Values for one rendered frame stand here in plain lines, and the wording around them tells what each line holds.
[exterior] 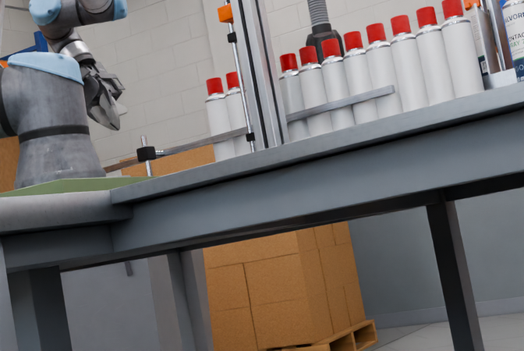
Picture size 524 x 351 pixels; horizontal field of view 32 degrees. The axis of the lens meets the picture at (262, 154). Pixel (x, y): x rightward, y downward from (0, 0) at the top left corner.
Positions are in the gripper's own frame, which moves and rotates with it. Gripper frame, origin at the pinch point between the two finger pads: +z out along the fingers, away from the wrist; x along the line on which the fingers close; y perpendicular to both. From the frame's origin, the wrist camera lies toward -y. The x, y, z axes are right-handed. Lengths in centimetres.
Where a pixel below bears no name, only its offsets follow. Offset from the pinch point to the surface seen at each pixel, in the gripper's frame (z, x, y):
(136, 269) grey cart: -34, 128, 124
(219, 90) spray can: 17.0, -29.7, -1.4
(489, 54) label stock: 52, -75, 5
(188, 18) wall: -285, 192, 399
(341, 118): 42, -48, -3
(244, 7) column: 19, -54, -17
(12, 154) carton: 4.2, 3.8, -28.7
